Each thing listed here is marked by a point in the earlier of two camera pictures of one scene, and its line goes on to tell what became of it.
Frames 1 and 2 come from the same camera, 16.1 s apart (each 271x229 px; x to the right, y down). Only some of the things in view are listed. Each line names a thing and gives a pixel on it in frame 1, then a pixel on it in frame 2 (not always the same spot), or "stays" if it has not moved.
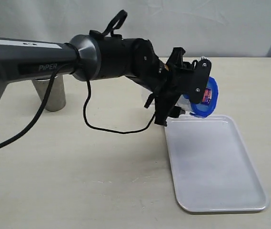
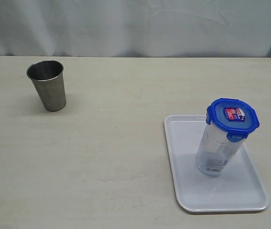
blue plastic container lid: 209,102 -> 233,117
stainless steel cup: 56,101 stays
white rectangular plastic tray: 211,171 stays
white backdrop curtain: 212,28 stays
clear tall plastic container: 185,103 -> 215,151
